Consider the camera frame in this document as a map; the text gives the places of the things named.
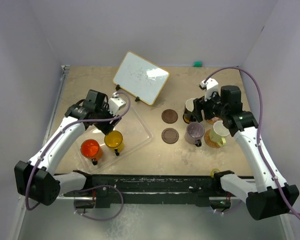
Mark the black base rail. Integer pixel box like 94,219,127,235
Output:
62,173,242,210

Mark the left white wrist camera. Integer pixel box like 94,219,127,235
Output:
108,92,126,116

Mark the pale yellow cup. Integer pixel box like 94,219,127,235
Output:
209,120,230,148

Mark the orange transparent cup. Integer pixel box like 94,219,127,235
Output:
80,139,103,166

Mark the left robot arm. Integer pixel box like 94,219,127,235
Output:
14,90,131,211

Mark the green object at wall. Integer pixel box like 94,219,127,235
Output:
193,61,203,68

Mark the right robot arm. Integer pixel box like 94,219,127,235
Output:
193,83,299,220

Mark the purple cup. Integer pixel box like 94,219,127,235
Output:
184,122,205,147

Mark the tan cork coaster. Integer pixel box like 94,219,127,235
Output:
206,119,215,125

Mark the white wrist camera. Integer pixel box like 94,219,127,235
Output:
199,78,219,102
108,92,126,116

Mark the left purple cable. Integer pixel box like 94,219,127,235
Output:
24,91,131,222

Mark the small whiteboard on stand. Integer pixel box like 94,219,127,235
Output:
113,51,170,106

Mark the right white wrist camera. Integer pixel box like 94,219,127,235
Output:
199,78,219,102

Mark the yellow tape roll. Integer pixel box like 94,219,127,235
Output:
210,168,220,178

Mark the dark brown ringed coaster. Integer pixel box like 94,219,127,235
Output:
161,128,179,144

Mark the dark brown wooden coaster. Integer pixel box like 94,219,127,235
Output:
161,109,178,124

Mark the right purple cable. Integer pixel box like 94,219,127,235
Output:
204,66,300,221

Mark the purple cable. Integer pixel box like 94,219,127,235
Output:
24,91,131,222
204,66,300,221

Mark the white cup black handle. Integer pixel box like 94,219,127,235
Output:
183,98,195,124

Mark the woven rattan coaster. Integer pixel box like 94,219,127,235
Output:
204,130,226,148

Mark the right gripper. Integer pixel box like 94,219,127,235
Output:
192,88,228,122

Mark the yellow transparent cup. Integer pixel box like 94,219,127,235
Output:
104,130,125,156

